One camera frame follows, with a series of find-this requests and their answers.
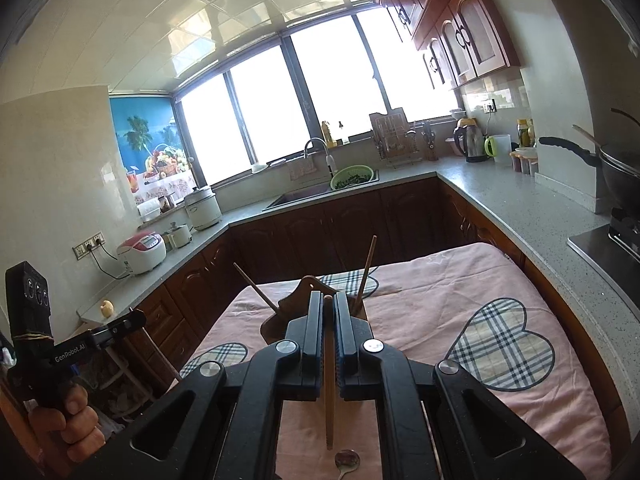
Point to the dish rack with cutting boards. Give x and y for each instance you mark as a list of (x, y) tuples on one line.
[(392, 137)]

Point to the row of spice jars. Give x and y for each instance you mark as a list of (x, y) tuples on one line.
[(524, 164)]

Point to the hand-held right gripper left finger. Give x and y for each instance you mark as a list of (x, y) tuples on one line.
[(316, 340)]

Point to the chrome kitchen faucet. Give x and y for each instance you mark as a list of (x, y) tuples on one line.
[(320, 147)]

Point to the small wall outlet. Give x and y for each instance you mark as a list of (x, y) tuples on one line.
[(489, 106)]

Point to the wooden upper cabinets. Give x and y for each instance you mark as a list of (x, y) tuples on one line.
[(450, 15)]

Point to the tall white electric cooker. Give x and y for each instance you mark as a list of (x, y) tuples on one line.
[(202, 210)]

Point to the pink heart-print tablecloth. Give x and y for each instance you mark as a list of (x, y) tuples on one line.
[(425, 285)]

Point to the paper towel roll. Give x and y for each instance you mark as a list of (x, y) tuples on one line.
[(149, 209)]

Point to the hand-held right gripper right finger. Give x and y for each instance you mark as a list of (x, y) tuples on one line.
[(342, 345)]

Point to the white plastic storage rack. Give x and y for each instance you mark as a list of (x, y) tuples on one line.
[(117, 380)]

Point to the metal spoon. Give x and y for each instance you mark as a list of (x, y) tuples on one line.
[(347, 459)]

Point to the red and white rice cooker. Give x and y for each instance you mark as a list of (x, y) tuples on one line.
[(142, 252)]

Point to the dark wooden lower cabinets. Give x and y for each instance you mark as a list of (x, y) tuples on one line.
[(310, 230)]

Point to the gas stove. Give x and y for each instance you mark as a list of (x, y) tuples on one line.
[(607, 255)]

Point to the wall power outlet strip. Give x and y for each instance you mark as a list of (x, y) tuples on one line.
[(88, 245)]

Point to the wooden chopstick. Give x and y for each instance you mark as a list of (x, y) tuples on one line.
[(369, 265), (255, 285), (329, 420)]

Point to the condiment bottles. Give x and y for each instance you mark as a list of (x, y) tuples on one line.
[(524, 132)]

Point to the green and white pitcher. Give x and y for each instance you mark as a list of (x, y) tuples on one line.
[(499, 149)]

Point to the kitchen sink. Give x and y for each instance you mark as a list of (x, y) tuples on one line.
[(300, 197)]

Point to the kitchen window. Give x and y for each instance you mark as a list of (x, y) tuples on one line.
[(320, 95)]

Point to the black wok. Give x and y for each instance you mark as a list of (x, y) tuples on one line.
[(617, 170)]

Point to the knife block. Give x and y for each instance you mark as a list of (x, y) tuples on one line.
[(430, 142)]

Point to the electric kettle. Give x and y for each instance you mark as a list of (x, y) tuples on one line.
[(470, 140)]

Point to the small white pot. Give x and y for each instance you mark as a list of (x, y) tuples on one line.
[(179, 235)]

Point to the green colander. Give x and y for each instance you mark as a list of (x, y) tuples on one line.
[(352, 177)]

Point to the person's left hand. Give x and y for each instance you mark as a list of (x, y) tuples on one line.
[(70, 435)]

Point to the yellow bottle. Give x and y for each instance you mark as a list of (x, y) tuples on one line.
[(328, 135)]

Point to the hanging dish cloth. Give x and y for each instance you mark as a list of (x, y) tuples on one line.
[(303, 170)]

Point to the tropical fruit wall poster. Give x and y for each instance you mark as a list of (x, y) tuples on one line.
[(150, 140)]

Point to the yellow apple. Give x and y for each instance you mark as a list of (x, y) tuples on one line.
[(106, 309)]

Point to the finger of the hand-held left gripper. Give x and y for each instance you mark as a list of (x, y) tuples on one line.
[(120, 324)]

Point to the wooden utensil holder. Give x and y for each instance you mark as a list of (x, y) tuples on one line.
[(289, 307)]

